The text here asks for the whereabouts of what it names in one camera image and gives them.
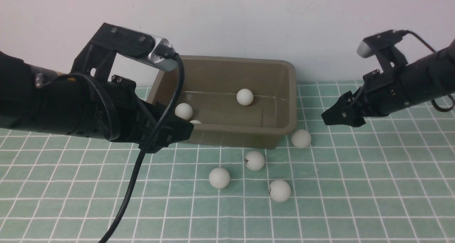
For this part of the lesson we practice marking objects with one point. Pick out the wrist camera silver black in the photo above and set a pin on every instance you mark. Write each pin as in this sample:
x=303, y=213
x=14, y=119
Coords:
x=109, y=41
x=382, y=46

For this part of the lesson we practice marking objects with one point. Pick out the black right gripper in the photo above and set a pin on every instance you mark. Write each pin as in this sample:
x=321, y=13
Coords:
x=368, y=101

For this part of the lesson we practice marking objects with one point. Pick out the olive green plastic bin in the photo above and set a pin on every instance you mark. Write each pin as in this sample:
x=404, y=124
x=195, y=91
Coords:
x=210, y=88

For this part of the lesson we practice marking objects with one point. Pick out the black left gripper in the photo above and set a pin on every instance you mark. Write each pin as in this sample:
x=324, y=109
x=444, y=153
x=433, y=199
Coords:
x=117, y=114

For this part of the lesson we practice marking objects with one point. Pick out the green checked tablecloth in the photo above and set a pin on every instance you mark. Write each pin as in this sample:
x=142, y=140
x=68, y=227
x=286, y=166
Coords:
x=390, y=181

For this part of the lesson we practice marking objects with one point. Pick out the white ping-pong ball logo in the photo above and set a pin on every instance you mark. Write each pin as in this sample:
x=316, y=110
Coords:
x=254, y=160

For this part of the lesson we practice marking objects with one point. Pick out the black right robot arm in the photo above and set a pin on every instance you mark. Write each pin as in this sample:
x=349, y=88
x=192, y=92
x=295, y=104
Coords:
x=428, y=78

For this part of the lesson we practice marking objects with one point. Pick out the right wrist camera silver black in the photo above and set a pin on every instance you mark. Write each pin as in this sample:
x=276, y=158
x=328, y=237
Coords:
x=382, y=46

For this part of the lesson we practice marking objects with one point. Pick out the white ping-pong ball corner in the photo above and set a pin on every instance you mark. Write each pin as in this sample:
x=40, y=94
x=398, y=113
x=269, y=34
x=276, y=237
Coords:
x=301, y=139

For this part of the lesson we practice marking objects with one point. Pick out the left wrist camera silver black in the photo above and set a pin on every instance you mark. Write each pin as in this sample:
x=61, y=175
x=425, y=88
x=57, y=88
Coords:
x=109, y=41

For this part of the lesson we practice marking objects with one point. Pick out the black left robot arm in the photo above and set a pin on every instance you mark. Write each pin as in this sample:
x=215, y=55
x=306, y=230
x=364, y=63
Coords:
x=37, y=100

